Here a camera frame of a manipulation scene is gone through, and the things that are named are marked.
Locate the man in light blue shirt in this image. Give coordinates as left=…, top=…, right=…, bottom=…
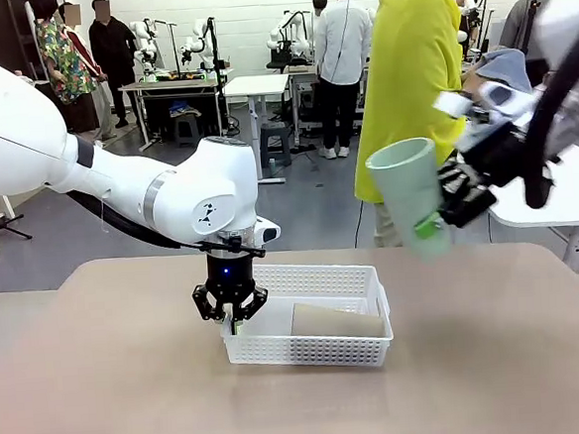
left=307, top=0, right=382, bottom=162

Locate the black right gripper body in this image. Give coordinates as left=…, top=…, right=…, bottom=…
left=454, top=116, right=554, bottom=192

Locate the person in black clothes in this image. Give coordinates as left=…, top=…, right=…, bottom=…
left=85, top=0, right=144, bottom=130

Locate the person's left hand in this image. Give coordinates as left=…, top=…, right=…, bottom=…
left=460, top=70, right=488, bottom=95

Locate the grey plastic stool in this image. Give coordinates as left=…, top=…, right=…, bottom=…
left=257, top=121, right=292, bottom=169
left=172, top=112, right=205, bottom=150

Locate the person in yellow cape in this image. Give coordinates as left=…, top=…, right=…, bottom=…
left=341, top=0, right=481, bottom=251

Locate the white perforated plastic basket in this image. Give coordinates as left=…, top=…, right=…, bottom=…
left=215, top=255, right=397, bottom=380

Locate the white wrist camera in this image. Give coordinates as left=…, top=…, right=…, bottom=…
left=431, top=75, right=543, bottom=142
left=253, top=216, right=283, bottom=245

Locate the person in light grey trousers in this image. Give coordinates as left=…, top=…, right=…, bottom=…
left=58, top=0, right=116, bottom=144

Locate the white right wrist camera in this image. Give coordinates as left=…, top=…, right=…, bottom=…
left=431, top=75, right=543, bottom=142

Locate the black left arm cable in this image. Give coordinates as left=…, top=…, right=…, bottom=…
left=66, top=176, right=268, bottom=272

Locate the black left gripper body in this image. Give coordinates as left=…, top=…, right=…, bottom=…
left=204, top=248, right=258, bottom=302

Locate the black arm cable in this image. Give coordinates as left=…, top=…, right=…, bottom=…
left=513, top=32, right=579, bottom=210
left=66, top=176, right=268, bottom=272

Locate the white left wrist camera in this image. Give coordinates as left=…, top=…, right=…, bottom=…
left=253, top=216, right=283, bottom=245

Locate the person in grey top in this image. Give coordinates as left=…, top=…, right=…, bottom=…
left=495, top=0, right=563, bottom=64

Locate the background robot workbench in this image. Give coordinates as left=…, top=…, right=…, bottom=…
left=118, top=66, right=240, bottom=155

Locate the blue grey towel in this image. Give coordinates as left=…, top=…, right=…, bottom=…
left=471, top=47, right=534, bottom=99

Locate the tall brown cup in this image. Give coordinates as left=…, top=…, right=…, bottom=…
left=289, top=297, right=387, bottom=343

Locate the white standing desk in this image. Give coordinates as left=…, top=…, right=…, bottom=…
left=222, top=72, right=298, bottom=187

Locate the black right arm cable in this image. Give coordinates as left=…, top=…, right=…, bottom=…
left=513, top=32, right=579, bottom=210

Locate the black camera tripod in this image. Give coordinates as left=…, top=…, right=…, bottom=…
left=0, top=189, right=33, bottom=243

